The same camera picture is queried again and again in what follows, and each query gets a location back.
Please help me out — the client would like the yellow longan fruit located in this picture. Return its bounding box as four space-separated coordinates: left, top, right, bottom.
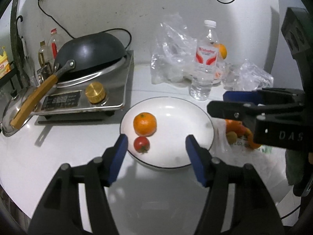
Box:
226 132 238 145

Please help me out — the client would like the mandarin orange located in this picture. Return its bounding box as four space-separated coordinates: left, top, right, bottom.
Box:
225 119 246 137
133 112 157 136
246 129 261 150

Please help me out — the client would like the cherry tomato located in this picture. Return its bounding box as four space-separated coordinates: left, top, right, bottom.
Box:
133 136 150 153

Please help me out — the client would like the crumpled clear plastic bag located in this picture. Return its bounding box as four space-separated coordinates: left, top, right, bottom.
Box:
222 60 274 91

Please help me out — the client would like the printed flat plastic bag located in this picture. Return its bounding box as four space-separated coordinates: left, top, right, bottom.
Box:
210 118 299 216

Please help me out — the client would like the clear water bottle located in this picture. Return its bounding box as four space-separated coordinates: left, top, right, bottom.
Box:
189 20 219 101

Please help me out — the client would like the large orange with stem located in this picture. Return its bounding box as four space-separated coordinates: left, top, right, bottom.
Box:
213 43 228 60

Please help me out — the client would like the white round plate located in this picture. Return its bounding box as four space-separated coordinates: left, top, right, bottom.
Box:
120 97 215 170

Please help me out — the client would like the clear bag over bowl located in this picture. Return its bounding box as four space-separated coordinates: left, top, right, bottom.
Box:
150 13 197 84

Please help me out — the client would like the steel induction cooker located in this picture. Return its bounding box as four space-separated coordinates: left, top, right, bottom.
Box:
31 50 134 117

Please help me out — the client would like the dark vertical pipe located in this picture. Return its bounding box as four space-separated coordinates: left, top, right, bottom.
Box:
10 0 30 88

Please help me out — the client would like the black metal rack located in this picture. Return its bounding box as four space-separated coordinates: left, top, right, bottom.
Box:
0 61 18 90

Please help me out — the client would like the yellow detergent bottle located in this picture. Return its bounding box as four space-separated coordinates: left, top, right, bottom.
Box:
0 46 11 79

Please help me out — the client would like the black wok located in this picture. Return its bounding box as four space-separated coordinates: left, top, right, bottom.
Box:
11 32 127 130

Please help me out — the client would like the red label oil bottle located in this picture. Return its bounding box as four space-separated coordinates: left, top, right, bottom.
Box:
48 28 64 59

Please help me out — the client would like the black hook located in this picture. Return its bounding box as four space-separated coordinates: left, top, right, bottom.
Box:
16 15 23 26

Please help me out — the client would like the black cooker power cable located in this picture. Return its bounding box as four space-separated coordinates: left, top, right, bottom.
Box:
37 0 133 50

